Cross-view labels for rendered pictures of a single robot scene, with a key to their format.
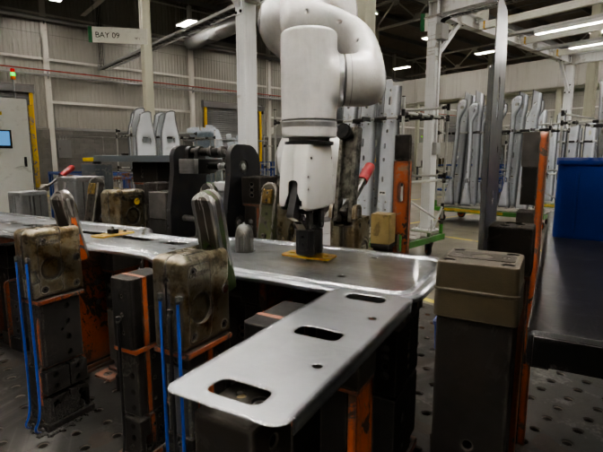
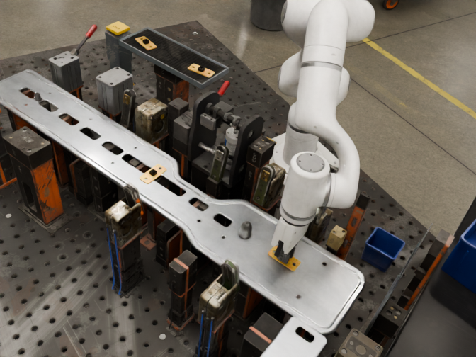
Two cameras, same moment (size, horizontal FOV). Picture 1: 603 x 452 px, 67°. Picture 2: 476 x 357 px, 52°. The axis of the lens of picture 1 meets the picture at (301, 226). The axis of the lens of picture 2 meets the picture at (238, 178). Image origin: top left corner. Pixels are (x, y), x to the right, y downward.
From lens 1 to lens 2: 88 cm
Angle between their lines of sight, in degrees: 36
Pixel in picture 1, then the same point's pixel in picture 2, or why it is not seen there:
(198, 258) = (224, 300)
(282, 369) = not seen: outside the picture
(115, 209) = (147, 127)
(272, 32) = (292, 33)
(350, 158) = not seen: hidden behind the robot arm
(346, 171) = not seen: hidden behind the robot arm
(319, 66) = (312, 196)
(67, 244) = (134, 215)
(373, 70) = (346, 200)
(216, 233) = (233, 280)
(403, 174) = (358, 214)
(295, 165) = (285, 235)
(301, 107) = (295, 211)
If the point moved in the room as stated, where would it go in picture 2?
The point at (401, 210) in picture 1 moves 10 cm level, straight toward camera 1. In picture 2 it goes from (351, 230) to (344, 258)
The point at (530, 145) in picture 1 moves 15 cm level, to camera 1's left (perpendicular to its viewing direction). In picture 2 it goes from (436, 246) to (372, 236)
